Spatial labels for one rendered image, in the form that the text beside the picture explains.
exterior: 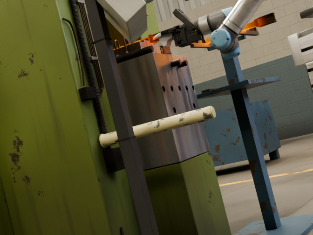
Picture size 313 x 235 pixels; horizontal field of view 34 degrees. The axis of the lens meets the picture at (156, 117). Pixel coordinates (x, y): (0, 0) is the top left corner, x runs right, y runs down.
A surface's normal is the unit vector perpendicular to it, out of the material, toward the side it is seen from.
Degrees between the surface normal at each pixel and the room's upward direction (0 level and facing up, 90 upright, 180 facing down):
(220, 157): 90
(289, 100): 90
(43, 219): 90
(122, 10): 90
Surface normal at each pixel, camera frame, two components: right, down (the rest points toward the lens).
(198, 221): 0.88, -0.24
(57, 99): -0.40, 0.06
